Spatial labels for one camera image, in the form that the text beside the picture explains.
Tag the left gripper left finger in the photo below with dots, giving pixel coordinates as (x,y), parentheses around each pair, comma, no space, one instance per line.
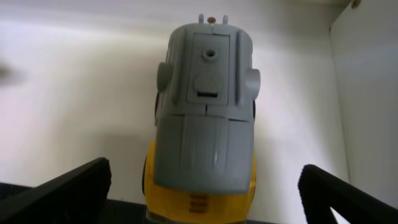
(68,199)

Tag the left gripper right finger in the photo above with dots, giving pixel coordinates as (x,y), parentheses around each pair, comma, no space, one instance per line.
(317,193)

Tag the grey and yellow toy truck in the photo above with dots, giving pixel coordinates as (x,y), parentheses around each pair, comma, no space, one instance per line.
(203,149)

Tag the white shelf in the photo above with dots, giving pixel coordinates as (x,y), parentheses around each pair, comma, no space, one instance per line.
(77,93)

